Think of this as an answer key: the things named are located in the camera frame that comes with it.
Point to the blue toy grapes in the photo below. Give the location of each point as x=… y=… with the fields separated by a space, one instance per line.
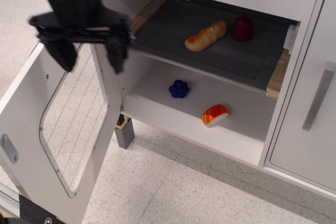
x=179 y=89

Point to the white oven door with window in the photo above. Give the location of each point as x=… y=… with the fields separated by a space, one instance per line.
x=56 y=127

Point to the silver right door handle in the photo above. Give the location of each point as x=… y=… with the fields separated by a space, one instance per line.
x=320 y=94

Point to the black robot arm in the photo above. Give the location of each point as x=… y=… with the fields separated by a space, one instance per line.
x=83 y=21

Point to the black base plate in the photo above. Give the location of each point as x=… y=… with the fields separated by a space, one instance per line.
x=32 y=213

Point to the toy bread loaf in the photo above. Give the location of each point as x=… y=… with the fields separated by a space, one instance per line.
x=206 y=37

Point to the toy salmon sushi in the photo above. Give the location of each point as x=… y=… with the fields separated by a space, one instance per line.
x=215 y=114

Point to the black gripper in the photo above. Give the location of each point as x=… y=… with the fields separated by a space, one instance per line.
x=83 y=21

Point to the grey cabinet leg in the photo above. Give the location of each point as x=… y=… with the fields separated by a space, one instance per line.
x=124 y=131

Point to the dark red toy cup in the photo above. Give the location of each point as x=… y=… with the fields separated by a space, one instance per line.
x=243 y=28

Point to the grey oven tray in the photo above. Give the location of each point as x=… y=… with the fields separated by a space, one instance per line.
x=249 y=63

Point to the white right cabinet door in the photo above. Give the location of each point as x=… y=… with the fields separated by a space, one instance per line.
x=307 y=158

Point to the white toy kitchen cabinet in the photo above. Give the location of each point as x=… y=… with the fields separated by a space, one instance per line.
x=246 y=134

